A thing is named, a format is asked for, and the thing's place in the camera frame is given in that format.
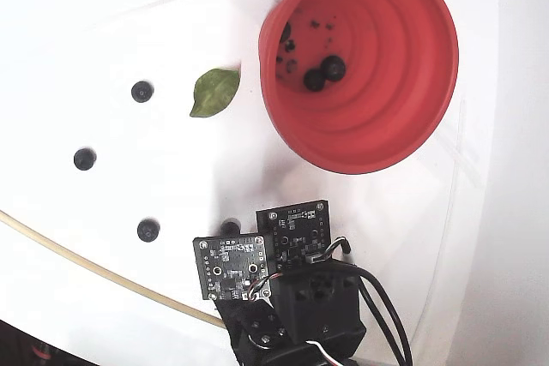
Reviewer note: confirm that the large green leaf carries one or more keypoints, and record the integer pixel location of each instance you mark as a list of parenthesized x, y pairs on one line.
[(212, 94)]

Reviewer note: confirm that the black camera module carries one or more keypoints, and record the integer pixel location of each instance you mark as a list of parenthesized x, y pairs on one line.
[(296, 229), (231, 267)]

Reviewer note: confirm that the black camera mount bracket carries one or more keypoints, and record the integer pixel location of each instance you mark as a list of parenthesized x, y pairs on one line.
[(227, 314)]

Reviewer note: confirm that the red collapsible cup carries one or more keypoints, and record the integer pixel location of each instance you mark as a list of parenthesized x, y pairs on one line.
[(386, 96)]

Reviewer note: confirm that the thin wooden stick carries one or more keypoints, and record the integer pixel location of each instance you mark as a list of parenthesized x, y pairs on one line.
[(124, 283)]

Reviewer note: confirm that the dark blueberry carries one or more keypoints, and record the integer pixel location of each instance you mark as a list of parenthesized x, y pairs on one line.
[(148, 230), (333, 67), (230, 226), (314, 79), (142, 91), (84, 159)]

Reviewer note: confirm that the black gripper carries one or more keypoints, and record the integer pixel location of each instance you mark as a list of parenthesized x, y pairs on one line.
[(262, 326)]

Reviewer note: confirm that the white paper sheet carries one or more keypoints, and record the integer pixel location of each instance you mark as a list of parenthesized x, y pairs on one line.
[(180, 169)]

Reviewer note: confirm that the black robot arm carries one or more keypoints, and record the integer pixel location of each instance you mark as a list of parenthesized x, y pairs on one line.
[(279, 355)]

